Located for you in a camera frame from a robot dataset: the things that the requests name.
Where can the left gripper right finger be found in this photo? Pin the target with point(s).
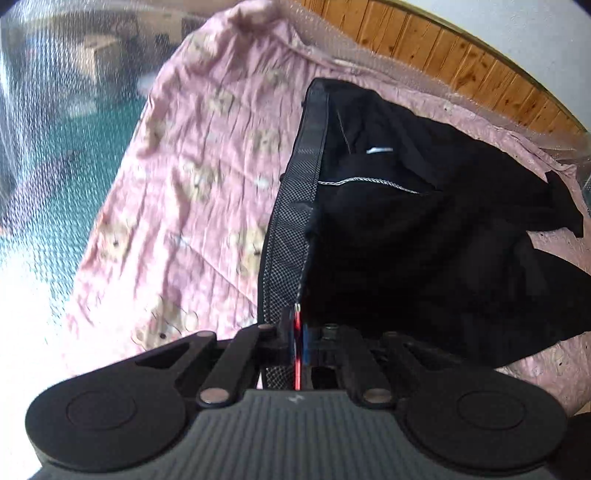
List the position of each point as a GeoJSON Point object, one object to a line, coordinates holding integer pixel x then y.
{"type": "Point", "coordinates": [311, 342]}

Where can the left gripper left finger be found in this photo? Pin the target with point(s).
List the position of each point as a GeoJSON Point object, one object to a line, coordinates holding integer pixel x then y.
{"type": "Point", "coordinates": [277, 341]}

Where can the black garment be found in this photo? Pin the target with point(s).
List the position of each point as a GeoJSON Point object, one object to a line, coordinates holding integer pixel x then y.
{"type": "Point", "coordinates": [388, 221]}

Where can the pink bear-print quilt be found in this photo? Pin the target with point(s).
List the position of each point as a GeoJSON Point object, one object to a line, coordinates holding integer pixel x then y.
{"type": "Point", "coordinates": [175, 247]}

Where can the wooden headboard panel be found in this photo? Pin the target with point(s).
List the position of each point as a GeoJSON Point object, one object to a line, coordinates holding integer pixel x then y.
{"type": "Point", "coordinates": [469, 67]}

